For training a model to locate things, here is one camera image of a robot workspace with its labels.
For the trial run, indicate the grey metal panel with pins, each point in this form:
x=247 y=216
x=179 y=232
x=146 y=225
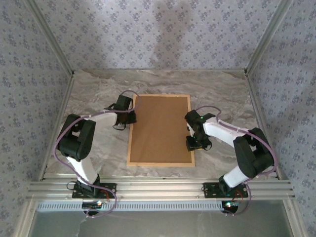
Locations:
x=160 y=224

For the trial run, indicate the aluminium frame leg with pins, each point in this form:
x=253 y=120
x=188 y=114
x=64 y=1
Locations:
x=24 y=219
x=294 y=219

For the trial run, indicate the light wooden picture frame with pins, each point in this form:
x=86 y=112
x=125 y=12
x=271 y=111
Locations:
x=160 y=165

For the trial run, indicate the black controller board with LED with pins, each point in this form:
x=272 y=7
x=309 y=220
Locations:
x=90 y=204
x=229 y=208

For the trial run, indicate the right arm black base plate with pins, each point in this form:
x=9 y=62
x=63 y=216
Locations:
x=209 y=190

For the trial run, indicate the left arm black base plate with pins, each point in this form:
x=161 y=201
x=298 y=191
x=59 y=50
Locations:
x=112 y=187

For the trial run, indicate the long aluminium mounting rail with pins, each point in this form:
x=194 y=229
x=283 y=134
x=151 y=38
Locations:
x=160 y=188

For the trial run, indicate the aluminium corner post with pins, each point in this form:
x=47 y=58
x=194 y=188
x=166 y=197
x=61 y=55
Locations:
x=267 y=37
x=51 y=37

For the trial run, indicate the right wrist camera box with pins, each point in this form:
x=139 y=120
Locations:
x=189 y=129

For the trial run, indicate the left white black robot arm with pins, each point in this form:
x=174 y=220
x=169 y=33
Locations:
x=74 y=140

